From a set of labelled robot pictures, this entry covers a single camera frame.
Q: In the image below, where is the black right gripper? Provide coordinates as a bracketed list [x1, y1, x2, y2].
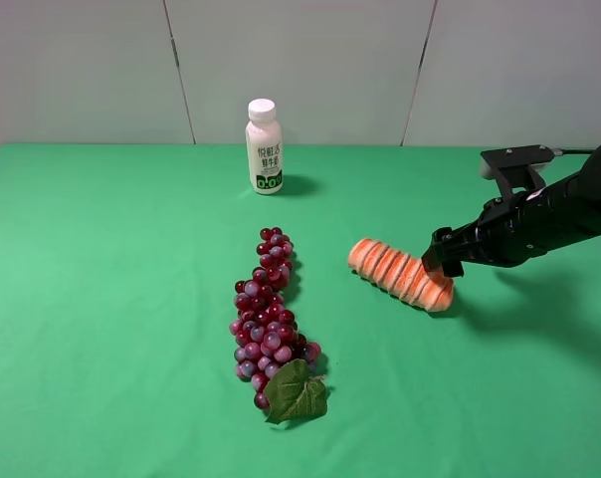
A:
[422, 191, 554, 278]

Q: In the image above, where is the orange ridged bread loaf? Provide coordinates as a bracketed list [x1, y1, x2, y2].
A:
[347, 238, 454, 313]

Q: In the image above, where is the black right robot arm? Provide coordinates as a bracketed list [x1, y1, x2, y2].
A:
[422, 144, 601, 278]

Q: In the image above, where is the red grape bunch with leaf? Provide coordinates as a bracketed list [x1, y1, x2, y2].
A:
[229, 227, 328, 424]

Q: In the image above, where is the white milk bottle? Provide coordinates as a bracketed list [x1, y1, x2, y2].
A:
[245, 99, 284, 195]

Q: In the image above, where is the green tablecloth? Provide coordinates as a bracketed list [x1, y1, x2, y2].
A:
[0, 144, 601, 477]

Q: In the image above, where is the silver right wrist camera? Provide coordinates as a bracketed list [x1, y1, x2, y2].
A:
[480, 144, 562, 199]

